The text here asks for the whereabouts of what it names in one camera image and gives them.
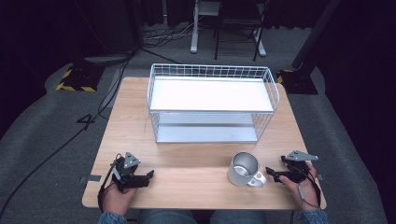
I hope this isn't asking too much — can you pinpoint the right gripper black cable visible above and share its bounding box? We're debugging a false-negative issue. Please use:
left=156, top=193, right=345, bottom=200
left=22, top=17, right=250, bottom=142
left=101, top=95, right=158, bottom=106
left=295, top=166, right=322, bottom=210

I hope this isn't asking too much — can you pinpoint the person's left hand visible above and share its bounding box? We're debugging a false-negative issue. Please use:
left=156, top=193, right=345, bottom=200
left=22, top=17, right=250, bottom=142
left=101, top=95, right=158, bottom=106
left=102, top=182, right=138, bottom=217

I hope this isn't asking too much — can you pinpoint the person's right hand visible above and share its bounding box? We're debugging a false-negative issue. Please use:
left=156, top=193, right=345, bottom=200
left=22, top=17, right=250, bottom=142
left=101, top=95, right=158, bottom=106
left=277, top=161, right=322, bottom=211

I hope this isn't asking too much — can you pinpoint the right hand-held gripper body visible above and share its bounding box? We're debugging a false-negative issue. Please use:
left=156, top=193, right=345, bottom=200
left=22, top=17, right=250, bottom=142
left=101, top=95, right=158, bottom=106
left=280, top=149, right=319, bottom=185

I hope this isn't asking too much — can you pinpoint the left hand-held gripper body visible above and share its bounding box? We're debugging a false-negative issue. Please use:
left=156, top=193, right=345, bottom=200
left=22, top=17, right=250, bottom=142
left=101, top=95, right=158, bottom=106
left=110, top=151, right=148, bottom=192

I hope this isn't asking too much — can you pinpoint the white wire shelf rack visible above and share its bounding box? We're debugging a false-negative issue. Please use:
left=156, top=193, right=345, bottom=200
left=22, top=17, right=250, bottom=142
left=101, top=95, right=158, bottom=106
left=146, top=63, right=281, bottom=145

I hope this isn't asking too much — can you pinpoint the black yellow striped stand base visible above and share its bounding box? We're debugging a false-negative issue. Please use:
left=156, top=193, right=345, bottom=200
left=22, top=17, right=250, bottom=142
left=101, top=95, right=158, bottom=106
left=276, top=68, right=319, bottom=95
left=55, top=61, right=106, bottom=93

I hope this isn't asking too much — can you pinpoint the white stand leg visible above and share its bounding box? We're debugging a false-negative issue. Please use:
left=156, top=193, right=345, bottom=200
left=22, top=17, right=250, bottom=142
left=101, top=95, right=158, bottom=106
left=190, top=0, right=222, bottom=55
left=252, top=27, right=268, bottom=58

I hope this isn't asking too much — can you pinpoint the long black floor cable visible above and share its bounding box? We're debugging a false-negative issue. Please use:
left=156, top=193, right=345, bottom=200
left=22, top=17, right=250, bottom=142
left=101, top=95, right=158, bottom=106
left=0, top=50, right=138, bottom=216

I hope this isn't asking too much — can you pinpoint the silver metal cup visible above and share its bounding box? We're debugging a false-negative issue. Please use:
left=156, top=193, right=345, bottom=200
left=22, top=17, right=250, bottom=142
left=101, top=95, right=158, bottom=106
left=226, top=151, right=268, bottom=189

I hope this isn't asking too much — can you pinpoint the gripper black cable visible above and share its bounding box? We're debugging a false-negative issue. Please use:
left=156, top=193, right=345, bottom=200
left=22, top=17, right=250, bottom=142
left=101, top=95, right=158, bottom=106
left=295, top=166, right=322, bottom=210
left=96, top=152, right=124, bottom=214

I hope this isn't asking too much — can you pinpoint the black metal frame stand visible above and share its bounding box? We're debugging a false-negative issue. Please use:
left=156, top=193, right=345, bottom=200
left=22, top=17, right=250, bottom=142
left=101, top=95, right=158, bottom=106
left=213, top=0, right=272, bottom=62

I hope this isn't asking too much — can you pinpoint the bundle of floor cables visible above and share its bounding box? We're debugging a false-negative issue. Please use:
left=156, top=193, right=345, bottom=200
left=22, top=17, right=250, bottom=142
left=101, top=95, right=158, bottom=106
left=141, top=18, right=200, bottom=49

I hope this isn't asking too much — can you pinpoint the black slanted stand pole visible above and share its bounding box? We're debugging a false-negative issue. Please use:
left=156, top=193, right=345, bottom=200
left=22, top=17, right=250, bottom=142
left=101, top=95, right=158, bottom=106
left=290, top=0, right=343, bottom=71

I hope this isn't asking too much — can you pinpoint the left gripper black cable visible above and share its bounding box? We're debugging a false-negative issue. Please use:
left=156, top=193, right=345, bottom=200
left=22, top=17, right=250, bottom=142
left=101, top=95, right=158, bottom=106
left=96, top=152, right=124, bottom=214

